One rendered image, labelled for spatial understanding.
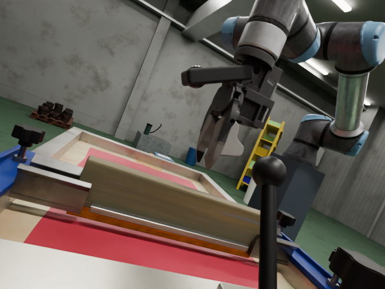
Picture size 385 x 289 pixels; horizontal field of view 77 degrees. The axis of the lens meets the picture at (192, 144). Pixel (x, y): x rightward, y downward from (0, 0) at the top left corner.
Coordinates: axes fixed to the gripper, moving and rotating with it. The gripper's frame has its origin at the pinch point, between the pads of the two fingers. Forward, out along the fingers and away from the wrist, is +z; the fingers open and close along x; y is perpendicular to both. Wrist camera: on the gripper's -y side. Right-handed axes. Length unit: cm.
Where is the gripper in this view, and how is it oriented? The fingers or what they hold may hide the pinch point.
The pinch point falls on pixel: (201, 157)
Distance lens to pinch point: 43.0
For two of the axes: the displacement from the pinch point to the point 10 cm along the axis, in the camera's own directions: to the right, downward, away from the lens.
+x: -3.0, -1.9, 9.4
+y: 8.8, 3.4, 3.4
